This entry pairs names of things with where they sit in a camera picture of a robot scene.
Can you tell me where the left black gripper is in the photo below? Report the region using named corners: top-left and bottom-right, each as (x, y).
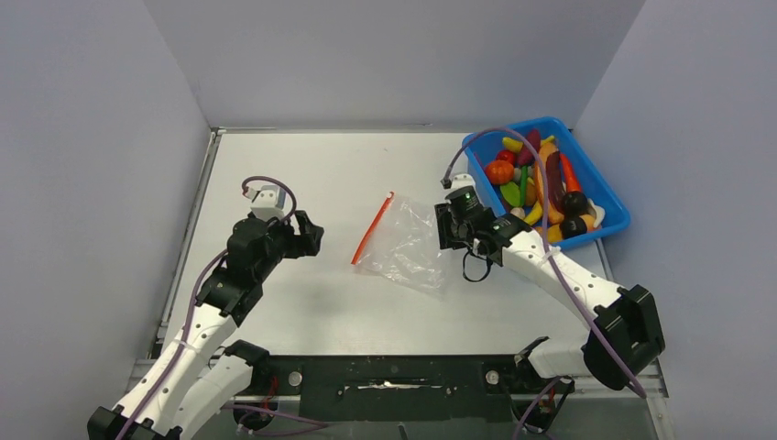
top-left (255, 211), bottom-right (322, 281)

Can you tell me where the clear zip top bag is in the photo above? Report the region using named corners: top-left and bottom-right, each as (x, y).
top-left (350, 192), bottom-right (450, 294)

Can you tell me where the green toy bean pod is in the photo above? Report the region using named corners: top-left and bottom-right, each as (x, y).
top-left (520, 165), bottom-right (530, 206)

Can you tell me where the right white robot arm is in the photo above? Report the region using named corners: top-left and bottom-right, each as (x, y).
top-left (434, 186), bottom-right (665, 391)

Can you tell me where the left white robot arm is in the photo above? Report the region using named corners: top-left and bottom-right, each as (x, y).
top-left (87, 211), bottom-right (324, 439)

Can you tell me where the white toy mushroom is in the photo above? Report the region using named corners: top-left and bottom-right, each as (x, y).
top-left (510, 207), bottom-right (526, 220)

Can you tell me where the green toy starfruit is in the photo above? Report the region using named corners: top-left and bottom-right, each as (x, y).
top-left (499, 181), bottom-right (523, 208)

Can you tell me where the orange toy pumpkin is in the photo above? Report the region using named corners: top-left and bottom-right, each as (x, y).
top-left (484, 159), bottom-right (515, 186)

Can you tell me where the yellow toy banana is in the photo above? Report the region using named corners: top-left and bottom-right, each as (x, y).
top-left (523, 201), bottom-right (544, 226)
top-left (502, 136), bottom-right (556, 153)

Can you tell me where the red toy tomato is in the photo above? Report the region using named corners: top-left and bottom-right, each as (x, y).
top-left (495, 149), bottom-right (518, 166)

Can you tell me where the purple toy sweet potato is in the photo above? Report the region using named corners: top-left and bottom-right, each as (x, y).
top-left (516, 128), bottom-right (542, 168)

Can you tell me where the dark toy eggplant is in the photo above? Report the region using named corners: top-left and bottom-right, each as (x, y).
top-left (561, 191), bottom-right (589, 217)
top-left (558, 215), bottom-right (588, 239)

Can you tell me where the orange toy carrot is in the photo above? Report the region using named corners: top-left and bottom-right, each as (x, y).
top-left (560, 153), bottom-right (583, 193)

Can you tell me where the white toy garlic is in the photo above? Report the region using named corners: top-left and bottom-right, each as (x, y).
top-left (587, 200), bottom-right (606, 230)

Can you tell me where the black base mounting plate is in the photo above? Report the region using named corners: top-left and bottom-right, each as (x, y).
top-left (206, 339), bottom-right (578, 426)

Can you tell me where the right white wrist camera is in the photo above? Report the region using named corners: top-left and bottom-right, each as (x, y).
top-left (450, 173), bottom-right (476, 191)

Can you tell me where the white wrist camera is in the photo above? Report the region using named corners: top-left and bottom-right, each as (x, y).
top-left (450, 173), bottom-right (476, 191)
top-left (250, 185), bottom-right (287, 222)

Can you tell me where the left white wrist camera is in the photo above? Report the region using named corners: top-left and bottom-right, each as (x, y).
top-left (250, 185), bottom-right (287, 222)

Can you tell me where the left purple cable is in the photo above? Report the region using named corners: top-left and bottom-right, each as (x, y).
top-left (112, 176), bottom-right (299, 440)

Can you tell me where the purple cable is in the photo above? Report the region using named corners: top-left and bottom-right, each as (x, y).
top-left (440, 127), bottom-right (649, 401)
top-left (112, 176), bottom-right (299, 440)

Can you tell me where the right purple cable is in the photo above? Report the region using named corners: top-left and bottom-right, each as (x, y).
top-left (440, 127), bottom-right (649, 401)

